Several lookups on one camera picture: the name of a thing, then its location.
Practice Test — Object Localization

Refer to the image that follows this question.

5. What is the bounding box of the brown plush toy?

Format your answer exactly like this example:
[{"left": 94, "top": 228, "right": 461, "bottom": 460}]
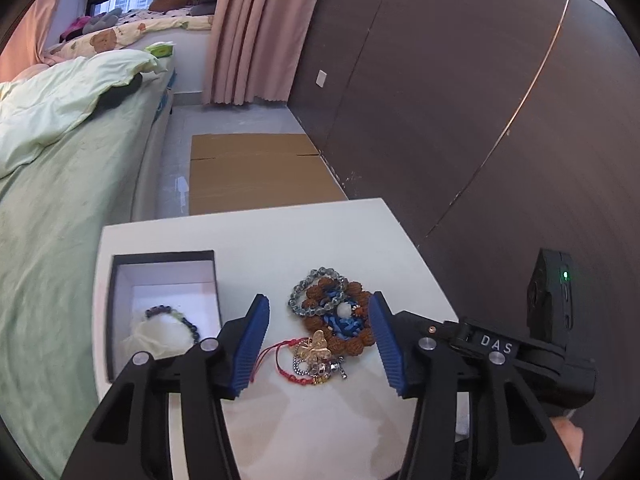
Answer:
[{"left": 149, "top": 0, "right": 192, "bottom": 12}]

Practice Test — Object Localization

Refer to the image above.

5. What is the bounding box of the pink curtain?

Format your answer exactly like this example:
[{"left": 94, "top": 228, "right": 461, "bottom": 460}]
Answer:
[
  {"left": 202, "top": 0, "right": 318, "bottom": 105},
  {"left": 0, "top": 0, "right": 60, "bottom": 82}
]

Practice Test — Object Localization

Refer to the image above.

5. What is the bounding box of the gold butterfly brooch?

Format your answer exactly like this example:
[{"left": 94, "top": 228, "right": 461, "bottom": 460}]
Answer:
[{"left": 294, "top": 330, "right": 332, "bottom": 367}]

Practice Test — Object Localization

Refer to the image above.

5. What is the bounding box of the black jewelry box white lining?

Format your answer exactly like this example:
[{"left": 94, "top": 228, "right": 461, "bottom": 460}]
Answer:
[{"left": 103, "top": 250, "right": 222, "bottom": 382}]

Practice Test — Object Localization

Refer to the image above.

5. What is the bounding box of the dark wood wardrobe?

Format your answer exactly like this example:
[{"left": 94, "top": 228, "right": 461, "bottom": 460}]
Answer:
[{"left": 290, "top": 0, "right": 639, "bottom": 478}]

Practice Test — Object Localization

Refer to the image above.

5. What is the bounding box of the red string bracelet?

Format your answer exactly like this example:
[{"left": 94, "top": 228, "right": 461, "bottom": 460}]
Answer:
[{"left": 252, "top": 340, "right": 317, "bottom": 388}]

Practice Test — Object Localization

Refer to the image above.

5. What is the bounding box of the green tissue pack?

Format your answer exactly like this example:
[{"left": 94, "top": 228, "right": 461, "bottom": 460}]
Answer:
[{"left": 144, "top": 41, "right": 175, "bottom": 58}]

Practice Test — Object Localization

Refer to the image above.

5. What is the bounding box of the white wall switch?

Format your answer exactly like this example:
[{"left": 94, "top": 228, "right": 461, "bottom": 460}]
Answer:
[{"left": 316, "top": 70, "right": 326, "bottom": 88}]

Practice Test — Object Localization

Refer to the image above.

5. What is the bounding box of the flattened brown cardboard sheet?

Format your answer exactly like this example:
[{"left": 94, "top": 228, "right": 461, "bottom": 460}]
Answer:
[{"left": 189, "top": 133, "right": 346, "bottom": 216}]

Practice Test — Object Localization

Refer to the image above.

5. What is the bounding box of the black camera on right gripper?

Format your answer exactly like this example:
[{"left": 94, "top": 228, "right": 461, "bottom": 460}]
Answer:
[{"left": 527, "top": 248, "right": 574, "bottom": 349}]

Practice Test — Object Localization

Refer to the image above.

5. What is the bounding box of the grey glass bead bracelet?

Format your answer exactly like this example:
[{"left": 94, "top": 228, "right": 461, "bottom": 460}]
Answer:
[{"left": 286, "top": 266, "right": 350, "bottom": 318}]

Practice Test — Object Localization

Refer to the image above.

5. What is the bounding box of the brown rudraksha bead bracelet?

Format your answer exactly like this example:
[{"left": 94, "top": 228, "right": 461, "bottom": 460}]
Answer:
[{"left": 301, "top": 276, "right": 378, "bottom": 359}]

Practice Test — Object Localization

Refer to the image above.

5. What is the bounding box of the black garment on bed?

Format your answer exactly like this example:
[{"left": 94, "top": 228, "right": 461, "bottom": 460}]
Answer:
[{"left": 94, "top": 74, "right": 143, "bottom": 113}]

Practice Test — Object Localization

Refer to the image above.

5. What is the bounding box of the person's right hand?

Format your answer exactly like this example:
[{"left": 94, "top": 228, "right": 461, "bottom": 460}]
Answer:
[{"left": 550, "top": 416, "right": 584, "bottom": 476}]

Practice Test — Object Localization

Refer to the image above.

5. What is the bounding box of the floral patterned blanket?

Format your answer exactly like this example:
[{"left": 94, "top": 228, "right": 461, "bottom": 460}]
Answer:
[{"left": 43, "top": 14, "right": 214, "bottom": 63}]

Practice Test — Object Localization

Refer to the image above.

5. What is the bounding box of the pale green duvet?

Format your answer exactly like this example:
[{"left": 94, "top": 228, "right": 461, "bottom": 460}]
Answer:
[{"left": 1, "top": 50, "right": 166, "bottom": 177}]

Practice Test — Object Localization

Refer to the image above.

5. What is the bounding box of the dark bead bracelet in box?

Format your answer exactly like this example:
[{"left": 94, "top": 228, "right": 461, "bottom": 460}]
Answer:
[{"left": 144, "top": 304, "right": 202, "bottom": 345}]

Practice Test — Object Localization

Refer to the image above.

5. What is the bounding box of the bed with green sheet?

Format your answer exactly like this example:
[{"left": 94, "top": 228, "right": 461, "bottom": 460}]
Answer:
[{"left": 1, "top": 60, "right": 176, "bottom": 479}]

